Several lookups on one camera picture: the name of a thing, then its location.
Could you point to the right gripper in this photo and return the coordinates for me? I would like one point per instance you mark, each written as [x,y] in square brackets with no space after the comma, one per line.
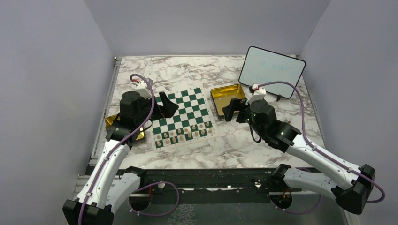
[228,110]

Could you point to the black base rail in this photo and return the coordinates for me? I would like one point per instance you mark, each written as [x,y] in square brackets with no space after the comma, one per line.
[202,186]

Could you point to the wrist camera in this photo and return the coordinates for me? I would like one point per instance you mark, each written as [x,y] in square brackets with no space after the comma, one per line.
[258,93]
[142,89]

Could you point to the small whiteboard on stand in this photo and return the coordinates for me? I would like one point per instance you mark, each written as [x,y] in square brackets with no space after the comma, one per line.
[264,66]

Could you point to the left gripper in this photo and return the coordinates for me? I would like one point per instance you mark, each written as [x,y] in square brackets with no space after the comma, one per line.
[168,109]

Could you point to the gold tin with light pieces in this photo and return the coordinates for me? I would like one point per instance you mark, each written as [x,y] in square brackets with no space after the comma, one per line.
[222,96]

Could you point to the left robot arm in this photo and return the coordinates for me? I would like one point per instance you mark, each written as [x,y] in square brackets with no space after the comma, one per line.
[98,201]

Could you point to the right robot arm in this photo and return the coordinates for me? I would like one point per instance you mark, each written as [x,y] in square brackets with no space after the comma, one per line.
[350,185]

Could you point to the gold tin with dark pieces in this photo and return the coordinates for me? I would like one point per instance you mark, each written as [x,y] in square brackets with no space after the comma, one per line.
[115,130]

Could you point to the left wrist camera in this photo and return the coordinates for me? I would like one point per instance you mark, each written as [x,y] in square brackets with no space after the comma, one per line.
[142,89]

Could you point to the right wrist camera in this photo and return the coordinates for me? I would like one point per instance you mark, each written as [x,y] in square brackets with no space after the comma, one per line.
[258,93]

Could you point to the green white chess board mat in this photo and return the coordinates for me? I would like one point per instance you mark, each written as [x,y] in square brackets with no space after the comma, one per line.
[194,109]

